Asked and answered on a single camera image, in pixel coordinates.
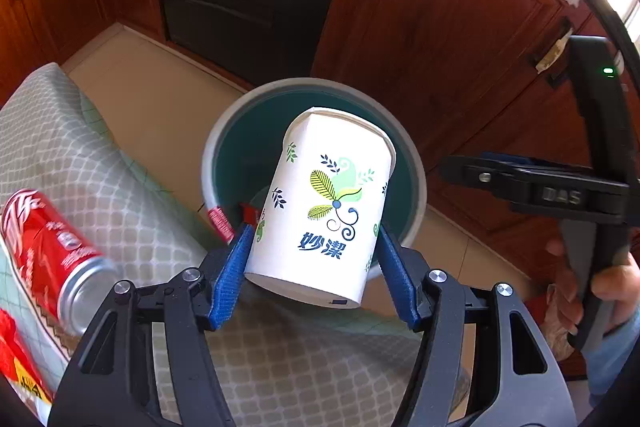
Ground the person's blue clothing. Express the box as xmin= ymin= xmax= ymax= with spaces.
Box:
xmin=584 ymin=322 xmax=640 ymax=410

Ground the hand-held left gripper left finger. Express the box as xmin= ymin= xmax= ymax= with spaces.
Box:
xmin=47 ymin=222 xmax=257 ymax=427

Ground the small red wrapper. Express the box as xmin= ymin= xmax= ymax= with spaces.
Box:
xmin=206 ymin=202 xmax=263 ymax=244

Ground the wooden cabinet door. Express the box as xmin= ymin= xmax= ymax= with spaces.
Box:
xmin=310 ymin=0 xmax=640 ymax=383

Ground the patterned tablecloth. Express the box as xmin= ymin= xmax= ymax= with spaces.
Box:
xmin=0 ymin=62 xmax=471 ymax=427

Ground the red soda can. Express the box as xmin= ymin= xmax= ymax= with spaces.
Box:
xmin=0 ymin=188 xmax=120 ymax=338

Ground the white leaf-print paper cup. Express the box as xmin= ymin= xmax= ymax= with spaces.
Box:
xmin=243 ymin=106 xmax=397 ymax=311

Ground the red yellow snack packet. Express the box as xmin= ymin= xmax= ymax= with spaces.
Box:
xmin=0 ymin=307 xmax=63 ymax=425

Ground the black taped cabinet handle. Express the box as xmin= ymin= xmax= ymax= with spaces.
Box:
xmin=530 ymin=19 xmax=576 ymax=88

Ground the grey teal trash bin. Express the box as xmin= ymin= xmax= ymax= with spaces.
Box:
xmin=201 ymin=78 xmax=427 ymax=283

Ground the person's right hand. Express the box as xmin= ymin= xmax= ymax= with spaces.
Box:
xmin=545 ymin=237 xmax=640 ymax=352

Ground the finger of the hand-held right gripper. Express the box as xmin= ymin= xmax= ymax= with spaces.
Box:
xmin=439 ymin=154 xmax=521 ymax=208
xmin=480 ymin=151 xmax=551 ymax=169

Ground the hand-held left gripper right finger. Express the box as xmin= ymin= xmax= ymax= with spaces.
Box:
xmin=375 ymin=223 xmax=581 ymax=427

